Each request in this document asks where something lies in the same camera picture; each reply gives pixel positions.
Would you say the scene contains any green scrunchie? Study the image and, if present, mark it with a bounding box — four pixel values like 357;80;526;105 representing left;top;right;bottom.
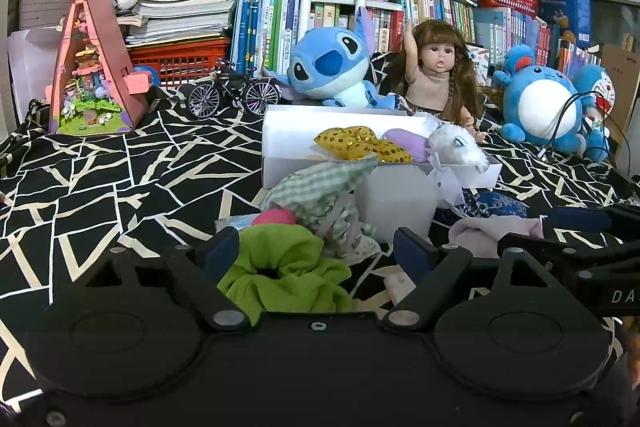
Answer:
218;223;354;323

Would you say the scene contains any pink scrunchie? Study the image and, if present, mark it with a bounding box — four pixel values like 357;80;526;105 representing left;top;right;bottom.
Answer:
252;207;296;225

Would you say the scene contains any purple fluffy scrunchie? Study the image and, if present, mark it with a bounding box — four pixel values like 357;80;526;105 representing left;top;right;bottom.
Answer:
383;129;431;162

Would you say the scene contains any white fluffy plush toy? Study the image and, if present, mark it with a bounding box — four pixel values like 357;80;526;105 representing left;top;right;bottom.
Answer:
428;124;489;173

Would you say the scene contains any pale green floral cloth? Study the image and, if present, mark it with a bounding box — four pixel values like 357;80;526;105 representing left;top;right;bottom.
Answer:
260;155;382;265

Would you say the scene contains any gold sequin scrunchie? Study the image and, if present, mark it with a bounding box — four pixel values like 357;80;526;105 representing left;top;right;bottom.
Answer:
314;126;413;164

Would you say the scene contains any person right hand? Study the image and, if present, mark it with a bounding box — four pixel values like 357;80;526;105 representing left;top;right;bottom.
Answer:
623;317;640;389

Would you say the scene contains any navy blue floral cloth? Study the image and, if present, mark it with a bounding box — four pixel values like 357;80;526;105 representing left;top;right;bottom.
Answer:
461;191;528;218

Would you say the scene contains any black white patterned cloth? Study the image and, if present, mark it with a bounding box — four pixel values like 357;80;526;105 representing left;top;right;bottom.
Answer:
1;91;639;412

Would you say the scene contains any white shallow cardboard box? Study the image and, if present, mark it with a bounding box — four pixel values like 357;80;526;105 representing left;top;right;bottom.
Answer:
262;105;502;188

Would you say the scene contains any blue round Marill plush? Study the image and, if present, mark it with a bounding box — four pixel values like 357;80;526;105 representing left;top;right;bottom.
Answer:
492;44;586;155

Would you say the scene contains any miniature black bicycle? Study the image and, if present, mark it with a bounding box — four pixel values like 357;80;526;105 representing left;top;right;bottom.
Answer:
186;58;281;119

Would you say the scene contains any Doraemon plush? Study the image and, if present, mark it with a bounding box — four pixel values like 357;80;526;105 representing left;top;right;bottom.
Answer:
573;64;616;162

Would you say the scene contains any brown haired baby doll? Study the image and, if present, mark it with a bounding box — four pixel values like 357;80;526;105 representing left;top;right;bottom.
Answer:
398;20;486;143

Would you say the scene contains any pink triangular toy house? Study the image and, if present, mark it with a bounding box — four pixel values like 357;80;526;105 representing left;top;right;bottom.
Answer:
46;0;152;136

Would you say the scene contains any red plastic basket left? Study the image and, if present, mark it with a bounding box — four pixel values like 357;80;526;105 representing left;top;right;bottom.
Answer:
128;37;230;88

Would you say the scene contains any blue Stitch plush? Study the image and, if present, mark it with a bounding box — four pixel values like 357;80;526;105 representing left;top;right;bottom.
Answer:
262;8;400;109

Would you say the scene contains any row of upright books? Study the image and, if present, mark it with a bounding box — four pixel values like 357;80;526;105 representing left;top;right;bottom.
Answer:
229;0;601;86

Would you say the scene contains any stack of grey books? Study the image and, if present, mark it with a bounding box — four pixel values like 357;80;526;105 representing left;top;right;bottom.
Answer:
115;0;236;49

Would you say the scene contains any blue cardboard box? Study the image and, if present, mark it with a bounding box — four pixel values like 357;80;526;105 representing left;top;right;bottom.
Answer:
539;0;591;48

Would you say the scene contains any black cable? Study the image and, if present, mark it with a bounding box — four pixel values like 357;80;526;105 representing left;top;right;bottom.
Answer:
537;90;632;163

